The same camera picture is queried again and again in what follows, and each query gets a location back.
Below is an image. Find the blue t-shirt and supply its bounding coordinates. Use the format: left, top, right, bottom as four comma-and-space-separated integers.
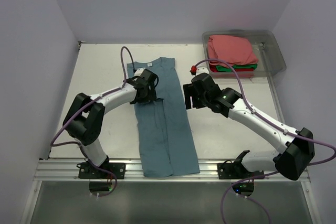
127, 57, 200, 178

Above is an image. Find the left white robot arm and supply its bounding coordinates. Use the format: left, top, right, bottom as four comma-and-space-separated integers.
62, 68, 159, 178

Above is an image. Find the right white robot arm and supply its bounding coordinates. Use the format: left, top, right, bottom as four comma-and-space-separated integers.
183, 73, 315, 180

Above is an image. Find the folded red t-shirt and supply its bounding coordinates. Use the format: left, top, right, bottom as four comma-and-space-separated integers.
208, 65, 257, 78

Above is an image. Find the folded green t-shirt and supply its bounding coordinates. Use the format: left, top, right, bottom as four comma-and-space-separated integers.
215, 64, 258, 72

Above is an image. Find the folded pink t-shirt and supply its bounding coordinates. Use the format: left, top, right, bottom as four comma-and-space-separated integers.
207, 35, 259, 65

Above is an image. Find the clear plastic bin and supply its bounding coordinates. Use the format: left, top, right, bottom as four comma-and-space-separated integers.
202, 30, 286, 78

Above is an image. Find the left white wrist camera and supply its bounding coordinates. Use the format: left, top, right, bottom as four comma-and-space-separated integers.
134, 68, 145, 77

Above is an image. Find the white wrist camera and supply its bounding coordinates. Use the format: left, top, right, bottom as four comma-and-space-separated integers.
190, 66, 209, 76
134, 68, 145, 77

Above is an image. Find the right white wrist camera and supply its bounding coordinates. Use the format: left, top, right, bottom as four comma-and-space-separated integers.
190, 66, 209, 76

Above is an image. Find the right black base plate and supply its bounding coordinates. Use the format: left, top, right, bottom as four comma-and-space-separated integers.
217, 162, 264, 179

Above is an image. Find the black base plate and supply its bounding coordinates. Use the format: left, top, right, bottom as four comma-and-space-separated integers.
217, 162, 264, 179
76, 162, 125, 179

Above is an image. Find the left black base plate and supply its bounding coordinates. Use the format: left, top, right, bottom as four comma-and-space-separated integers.
76, 162, 125, 179

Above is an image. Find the aluminium mounting rail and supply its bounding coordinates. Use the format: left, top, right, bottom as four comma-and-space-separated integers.
34, 158, 310, 183

